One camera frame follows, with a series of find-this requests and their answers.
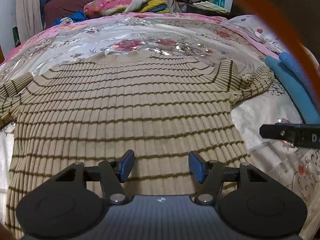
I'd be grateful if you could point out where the light green folded fabric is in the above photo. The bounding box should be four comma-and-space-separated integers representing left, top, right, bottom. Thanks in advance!
192, 1, 228, 14

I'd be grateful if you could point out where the pink floral folded quilt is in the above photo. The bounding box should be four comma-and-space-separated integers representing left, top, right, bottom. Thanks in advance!
83, 0, 132, 18

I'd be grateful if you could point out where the dark wooden board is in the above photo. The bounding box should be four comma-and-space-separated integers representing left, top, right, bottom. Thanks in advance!
230, 0, 319, 60

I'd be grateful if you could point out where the pink polka dot pillow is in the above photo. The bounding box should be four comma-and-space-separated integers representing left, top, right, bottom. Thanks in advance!
220, 15, 288, 59

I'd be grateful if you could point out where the dark red headboard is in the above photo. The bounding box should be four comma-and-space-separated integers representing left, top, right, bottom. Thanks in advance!
43, 0, 156, 28

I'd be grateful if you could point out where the yellow folded cloth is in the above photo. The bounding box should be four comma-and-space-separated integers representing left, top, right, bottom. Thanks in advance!
138, 0, 169, 13

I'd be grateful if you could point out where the blue garment on bed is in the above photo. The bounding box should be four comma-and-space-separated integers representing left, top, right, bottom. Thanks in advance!
52, 10, 87, 27

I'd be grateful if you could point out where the green bottle by wall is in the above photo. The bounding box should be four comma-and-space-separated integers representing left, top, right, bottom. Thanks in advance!
12, 27, 21, 47

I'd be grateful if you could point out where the teal blue cloth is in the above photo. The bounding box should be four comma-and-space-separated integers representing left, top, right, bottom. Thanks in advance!
264, 52, 319, 125

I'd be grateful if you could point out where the floral satin bedspread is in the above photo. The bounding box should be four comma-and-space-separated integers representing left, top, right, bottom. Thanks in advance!
1, 13, 319, 239

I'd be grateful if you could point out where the beige striped knit sweater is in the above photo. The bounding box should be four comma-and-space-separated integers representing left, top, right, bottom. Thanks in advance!
1, 52, 274, 237

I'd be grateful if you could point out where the beige left curtain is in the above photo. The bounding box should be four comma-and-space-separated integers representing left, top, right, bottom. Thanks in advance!
16, 0, 43, 43

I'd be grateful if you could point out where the white stuffed toy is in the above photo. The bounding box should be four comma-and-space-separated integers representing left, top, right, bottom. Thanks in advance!
124, 0, 148, 13

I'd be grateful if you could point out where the orange strap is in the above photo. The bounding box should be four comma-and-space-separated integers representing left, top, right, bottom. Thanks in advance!
218, 0, 320, 100

